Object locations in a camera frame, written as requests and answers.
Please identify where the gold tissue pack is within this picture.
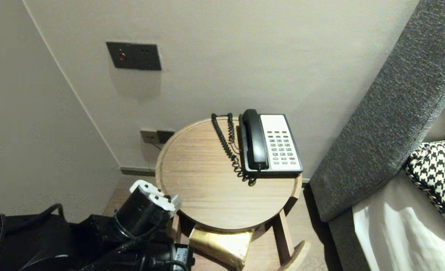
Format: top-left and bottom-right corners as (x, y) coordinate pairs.
(188, 228), (254, 271)

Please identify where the curved wooden table drawer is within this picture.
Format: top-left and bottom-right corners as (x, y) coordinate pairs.
(172, 209), (311, 271)

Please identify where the round wooden side table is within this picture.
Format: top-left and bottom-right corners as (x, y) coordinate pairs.
(155, 117), (304, 232)

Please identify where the black telephone handset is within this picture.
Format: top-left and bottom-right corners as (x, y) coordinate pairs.
(242, 109), (270, 170)

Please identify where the black and white desk phone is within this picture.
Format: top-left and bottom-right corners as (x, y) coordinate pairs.
(238, 114), (304, 177)

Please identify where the grey upholstered bed base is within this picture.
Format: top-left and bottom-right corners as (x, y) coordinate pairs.
(329, 208), (378, 271)

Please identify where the white bed sheet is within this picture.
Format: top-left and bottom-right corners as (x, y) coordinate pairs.
(352, 169), (445, 271)

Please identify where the grey fabric headboard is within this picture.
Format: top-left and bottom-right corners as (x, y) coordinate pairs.
(309, 0), (445, 223)

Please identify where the black white houndstooth pillow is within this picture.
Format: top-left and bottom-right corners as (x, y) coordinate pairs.
(403, 139), (445, 238)

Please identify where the black braided cable sleeve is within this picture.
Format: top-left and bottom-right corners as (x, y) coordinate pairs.
(79, 226), (159, 271)

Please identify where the black coiled telephone cord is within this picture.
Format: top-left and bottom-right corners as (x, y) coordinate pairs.
(211, 113), (258, 186)

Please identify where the grey wall power outlet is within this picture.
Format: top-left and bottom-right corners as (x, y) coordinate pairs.
(157, 130), (175, 144)

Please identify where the beige wall data socket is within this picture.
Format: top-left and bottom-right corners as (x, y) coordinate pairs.
(140, 129), (158, 144)

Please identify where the dark wall switch panel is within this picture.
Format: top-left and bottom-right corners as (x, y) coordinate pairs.
(106, 41), (162, 71)

